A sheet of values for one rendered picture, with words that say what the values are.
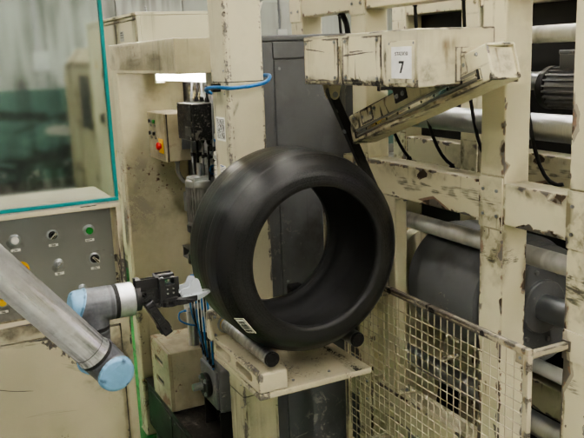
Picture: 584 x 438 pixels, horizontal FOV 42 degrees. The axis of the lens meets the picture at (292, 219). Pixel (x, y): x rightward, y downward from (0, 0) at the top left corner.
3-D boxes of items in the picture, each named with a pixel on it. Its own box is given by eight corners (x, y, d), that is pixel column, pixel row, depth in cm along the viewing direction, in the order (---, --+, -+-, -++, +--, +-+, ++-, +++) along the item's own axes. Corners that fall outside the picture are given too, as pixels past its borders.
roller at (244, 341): (219, 317, 241) (232, 315, 243) (219, 330, 242) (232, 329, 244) (265, 353, 211) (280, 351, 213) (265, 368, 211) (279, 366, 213)
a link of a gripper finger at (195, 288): (213, 276, 206) (181, 282, 202) (214, 297, 207) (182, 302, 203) (209, 274, 209) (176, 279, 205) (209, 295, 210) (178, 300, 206)
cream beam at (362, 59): (302, 84, 241) (301, 37, 238) (369, 81, 252) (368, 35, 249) (416, 89, 188) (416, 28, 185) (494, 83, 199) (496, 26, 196)
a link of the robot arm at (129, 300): (122, 321, 195) (113, 311, 204) (141, 319, 197) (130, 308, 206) (120, 288, 193) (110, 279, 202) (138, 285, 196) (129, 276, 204)
